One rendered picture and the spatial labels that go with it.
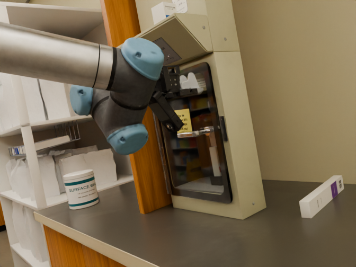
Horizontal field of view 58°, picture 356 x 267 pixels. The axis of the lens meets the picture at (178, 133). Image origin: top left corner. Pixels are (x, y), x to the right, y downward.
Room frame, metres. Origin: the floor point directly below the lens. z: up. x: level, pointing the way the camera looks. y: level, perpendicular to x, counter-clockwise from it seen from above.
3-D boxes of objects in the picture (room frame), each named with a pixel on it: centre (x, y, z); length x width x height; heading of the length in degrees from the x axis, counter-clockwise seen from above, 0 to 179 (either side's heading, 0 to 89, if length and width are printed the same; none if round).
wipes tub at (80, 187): (1.43, 0.47, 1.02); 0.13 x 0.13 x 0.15
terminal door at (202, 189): (1.00, -0.02, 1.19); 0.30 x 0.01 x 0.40; 36
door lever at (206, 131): (0.92, -0.04, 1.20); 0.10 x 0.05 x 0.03; 36
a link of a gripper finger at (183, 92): (0.83, -0.03, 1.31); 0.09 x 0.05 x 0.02; 128
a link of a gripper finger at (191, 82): (0.86, -0.06, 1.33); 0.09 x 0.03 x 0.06; 128
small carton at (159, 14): (0.93, -0.02, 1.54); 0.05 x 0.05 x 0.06; 45
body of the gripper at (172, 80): (0.81, 0.03, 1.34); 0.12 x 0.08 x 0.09; 128
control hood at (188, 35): (0.97, 0.01, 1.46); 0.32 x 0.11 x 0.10; 38
